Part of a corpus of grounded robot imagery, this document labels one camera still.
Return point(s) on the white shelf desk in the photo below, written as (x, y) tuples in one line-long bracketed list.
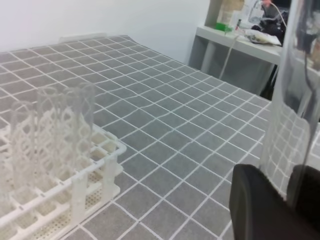
[(233, 60)]

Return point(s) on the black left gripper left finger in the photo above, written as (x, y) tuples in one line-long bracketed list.
[(258, 212)]

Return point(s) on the clear glass test tube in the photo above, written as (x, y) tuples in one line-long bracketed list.
[(295, 105)]

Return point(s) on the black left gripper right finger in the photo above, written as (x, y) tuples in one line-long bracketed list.
[(303, 192)]

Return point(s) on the grey grid tablecloth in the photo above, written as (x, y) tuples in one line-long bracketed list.
[(184, 131)]

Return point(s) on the white test tube rack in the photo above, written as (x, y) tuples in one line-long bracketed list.
[(66, 203)]

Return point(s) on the green box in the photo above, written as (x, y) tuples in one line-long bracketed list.
[(223, 27)]

